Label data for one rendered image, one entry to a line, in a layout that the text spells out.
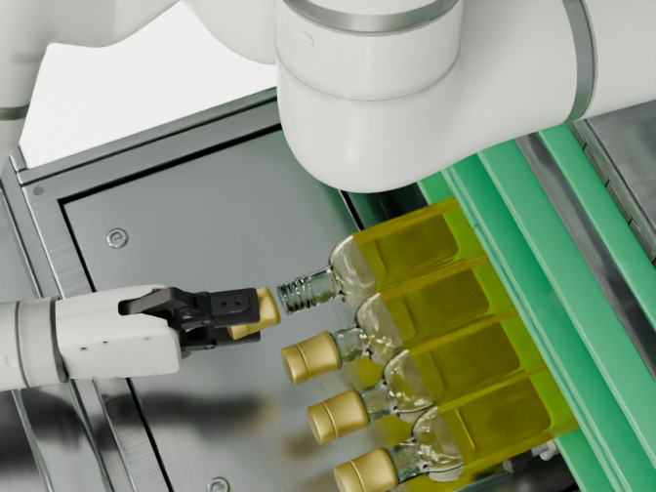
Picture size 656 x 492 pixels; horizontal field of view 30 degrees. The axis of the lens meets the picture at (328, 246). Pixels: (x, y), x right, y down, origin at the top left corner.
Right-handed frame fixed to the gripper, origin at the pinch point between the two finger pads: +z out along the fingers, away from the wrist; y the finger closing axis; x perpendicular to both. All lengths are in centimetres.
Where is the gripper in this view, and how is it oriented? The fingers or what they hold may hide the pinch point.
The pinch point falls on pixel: (235, 317)
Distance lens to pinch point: 107.8
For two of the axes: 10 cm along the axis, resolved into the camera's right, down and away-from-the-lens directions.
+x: -1.5, -8.9, 4.3
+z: 9.9, -1.2, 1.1
